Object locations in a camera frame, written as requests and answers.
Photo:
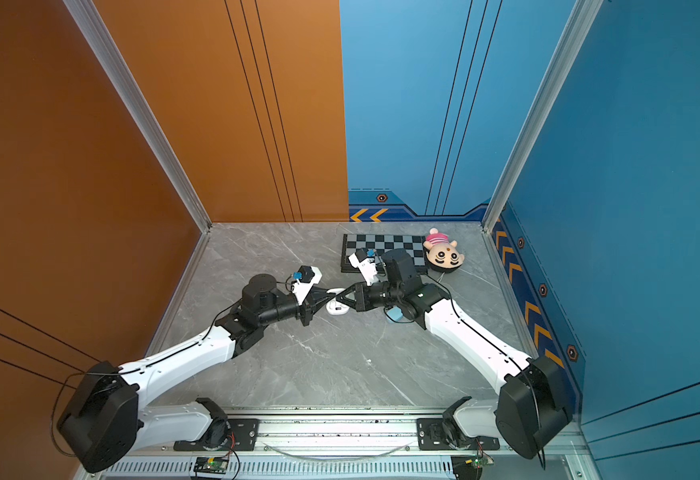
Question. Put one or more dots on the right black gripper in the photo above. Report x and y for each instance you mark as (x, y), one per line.
(362, 293)

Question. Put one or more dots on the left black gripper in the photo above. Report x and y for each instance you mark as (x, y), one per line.
(308, 311)

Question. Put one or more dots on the white earbud case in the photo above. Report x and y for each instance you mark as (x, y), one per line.
(336, 308)

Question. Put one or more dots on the blue earbud case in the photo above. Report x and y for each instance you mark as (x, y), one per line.
(394, 314)

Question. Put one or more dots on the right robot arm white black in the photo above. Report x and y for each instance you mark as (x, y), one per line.
(532, 406)

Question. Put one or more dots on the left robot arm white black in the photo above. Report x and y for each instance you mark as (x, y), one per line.
(109, 414)

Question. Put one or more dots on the black grey checkerboard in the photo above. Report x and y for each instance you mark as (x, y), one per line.
(380, 244)

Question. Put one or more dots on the pink plush toy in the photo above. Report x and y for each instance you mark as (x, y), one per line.
(441, 252)

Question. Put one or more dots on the left green circuit board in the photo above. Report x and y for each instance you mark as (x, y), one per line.
(205, 466)

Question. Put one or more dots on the green circuit board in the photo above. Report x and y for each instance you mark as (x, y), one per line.
(205, 466)
(480, 461)

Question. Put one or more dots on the right green circuit board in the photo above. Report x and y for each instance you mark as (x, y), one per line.
(480, 461)

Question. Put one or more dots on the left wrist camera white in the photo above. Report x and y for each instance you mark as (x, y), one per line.
(303, 280)

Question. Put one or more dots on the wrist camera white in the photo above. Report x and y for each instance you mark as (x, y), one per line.
(303, 280)
(365, 261)

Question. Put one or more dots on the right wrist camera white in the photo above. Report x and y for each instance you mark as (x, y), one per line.
(365, 261)

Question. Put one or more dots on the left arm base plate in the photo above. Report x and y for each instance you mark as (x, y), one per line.
(239, 435)

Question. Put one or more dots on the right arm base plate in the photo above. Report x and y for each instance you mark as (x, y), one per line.
(439, 434)

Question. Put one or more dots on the left aluminium corner post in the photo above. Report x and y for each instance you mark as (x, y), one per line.
(96, 33)

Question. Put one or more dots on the aluminium corner post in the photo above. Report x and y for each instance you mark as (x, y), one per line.
(96, 33)
(574, 34)

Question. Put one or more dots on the right aluminium corner post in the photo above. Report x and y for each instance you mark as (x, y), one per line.
(574, 34)

